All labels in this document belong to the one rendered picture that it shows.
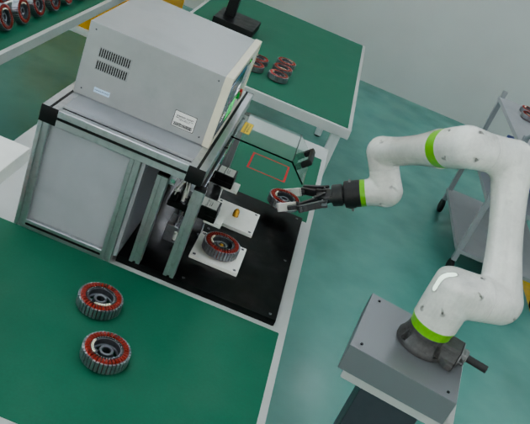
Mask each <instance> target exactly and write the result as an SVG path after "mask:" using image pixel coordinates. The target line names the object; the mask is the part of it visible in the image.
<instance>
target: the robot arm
mask: <svg viewBox="0 0 530 424"><path fill-rule="evenodd" d="M366 154H367V158H368V169H369V178H367V179H360V180H350V179H348V181H344V182H343V185H342V184H332V186H331V189H330V186H329V185H307V184H304V185H303V187H301V188H286V190H288V191H290V192H291V193H294V195H296V196H304V195H309V196H313V197H314V198H311V199H307V200H305V201H302V202H298V201H295V202H287V203H277V209H278V212H282V211H291V210H298V211H299V213H303V212H306V211H311V210H314V209H322V208H327V204H329V203H332V204H333V206H343V205H344V204H345V206H346V208H349V209H352V211H354V208H357V207H365V206H379V207H385V208H387V207H392V206H394V205H396V204H397V203H398V202H399V201H400V199H401V197H402V194H403V187H402V183H401V178H400V166H424V167H434V168H438V169H444V168H452V169H469V170H475V171H482V172H486V173H487V174H488V175H489V176H490V215H489V225H488V233H487V240H486V246H485V256H484V261H483V266H482V270H481V274H477V273H473V272H470V271H467V270H465V269H462V268H458V267H455V266H444V267H441V268H439V269H438V270H437V272H436V274H435V275H434V277H433V278H432V281H431V282H430V283H429V285H428V286H427V288H426V290H425V292H424V293H423V295H422V297H421V298H420V300H419V301H418V303H417V305H416V307H415V309H414V311H413V315H412V317H411V318H410V319H409V320H408V321H407V322H405V323H402V324H401V325H400V326H399V328H398V330H397V337H398V339H399V341H400V343H401V345H402V346H403V347H404V348H405V349H406V350H407V351H408V352H410V353H411V354H413V355H414V356H416V357H417V358H419V359H422V360H424V361H427V362H430V363H440V365H441V366H442V368H443V369H445V370H447V371H448V372H449V371H450V369H453V368H455V366H456V364H457V365H460V366H463V364H464V363H465V362H466V363H468V364H470V365H472V366H473V367H475V368H477V369H478V370H479V371H481V372H483V373H485V372H486V370H487V369H488V366H487V365H485V364H483V363H482V362H480V361H479V360H477V359H475V358H473V357H472V356H470V355H469V354H470V351H469V350H468V349H465V347H464V346H465V342H463V341H461V340H460V339H458V338H457V337H455V336H454V335H455V334H456V333H457V332H458V329H459V328H460V327H461V325H462V324H463V323H464V322H465V321H476V322H482V323H487V324H492V325H498V326H503V325H507V324H510V323H512V322H513V321H515V320H516V319H517V318H518V317H519V316H520V314H521V313H522V310H523V306H524V299H523V284H522V249H523V235H524V225H525V218H526V211H527V200H528V195H529V190H530V145H529V144H527V143H526V142H524V141H522V140H517V139H512V138H507V137H504V136H501V135H495V134H492V133H490V132H489V131H486V130H483V129H481V128H479V127H477V126H474V125H460V126H454V127H449V128H445V129H435V130H432V131H428V132H426V133H422V134H419V135H410V136H401V137H392V136H383V135H382V136H378V137H375V138H374V139H372V140H371V141H370V142H369V144H368V147H367V150H366Z"/></svg>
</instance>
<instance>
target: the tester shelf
mask: <svg viewBox="0 0 530 424"><path fill-rule="evenodd" d="M74 85H75V82H73V83H72V84H71V85H69V86H68V87H66V88H64V89H63V90H61V91H60V92H59V93H57V94H56V95H55V96H53V97H52V98H50V99H48V100H47V101H45V102H44V103H42V104H41V108H40V115H39V118H38V119H39V120H41V121H43V122H46V123H47V124H50V125H53V126H55V127H58V128H60V129H62V130H65V131H68V132H70V133H72V134H74V135H78V136H80V137H82V138H84V139H86V140H90V141H91V142H94V143H96V144H98V145H101V146H104V147H106V148H108V149H110V150H112V151H116V152H118V153H120V154H122V155H124V156H127V157H130V158H132V159H134V160H137V161H138V162H142V163H144V164H146V165H148V166H150V167H154V168H156V169H158V170H160V171H163V172H165V173H168V174H170V175H173V176H174V177H176V178H180V179H182V180H184V181H186V182H188V183H191V184H193V185H196V186H198V187H201V185H202V184H203V182H204V180H205V179H206V177H207V176H208V174H209V172H210V170H211V168H212V167H213V165H214V164H215V162H216V160H217V159H218V157H219V155H220V153H221V152H222V151H223V149H224V147H225V145H226V143H227V142H228V140H229V139H230V137H231V135H232V134H233V132H234V130H235V129H236V127H237V126H238V124H239V122H240V121H241V118H242V117H243V115H244V113H245V112H246V110H247V109H248V107H249V105H250V103H251V101H252V97H253V95H254V94H252V93H249V92H247V91H245V90H244V91H243V94H242V96H241V100H240V102H239V103H238V104H237V105H236V107H235V109H234V110H233V112H232V113H231V115H230V117H229V119H228V120H227V121H226V122H225V124H224V126H223V127H222V129H221V130H220V132H219V134H218V135H217V136H216V138H215V140H214V141H213V143H212V144H211V146H210V147H209V149H208V148H206V147H204V146H201V145H200V144H198V143H195V142H193V141H191V140H188V139H185V138H183V137H182V136H179V135H176V134H173V133H172V132H169V131H167V130H164V129H162V128H160V127H157V126H155V125H152V124H150V123H147V122H145V121H143V120H141V119H137V118H136V117H134V116H131V115H129V114H126V113H124V112H121V111H119V110H117V109H114V108H111V107H109V106H108V105H105V104H103V103H100V102H98V101H95V100H93V99H91V98H88V97H86V96H83V95H81V94H79V93H76V92H73V88H74Z"/></svg>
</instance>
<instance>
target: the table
mask: <svg viewBox="0 0 530 424"><path fill-rule="evenodd" d="M7 1H9V0H0V65H2V64H3V63H5V62H7V61H10V60H12V59H13V58H15V57H17V56H20V55H22V54H23V53H24V52H26V51H28V50H31V49H33V48H35V47H36V46H38V45H41V44H43V43H45V42H46V41H48V40H51V39H53V38H54V37H56V36H57V35H59V34H62V33H64V32H66V31H68V30H71V31H73V32H75V33H78V34H80V35H83V36H85V37H87V33H88V30H87V29H84V28H82V27H80V26H78V25H79V24H82V23H83V22H85V21H87V20H89V19H91V18H93V17H95V16H97V15H99V14H101V13H103V12H105V11H107V10H109V9H111V8H112V7H114V6H116V5H118V4H120V3H122V2H124V1H126V0H13V2H12V11H11V9H10V7H9V6H8V5H7V4H6V3H5V2H7Z"/></svg>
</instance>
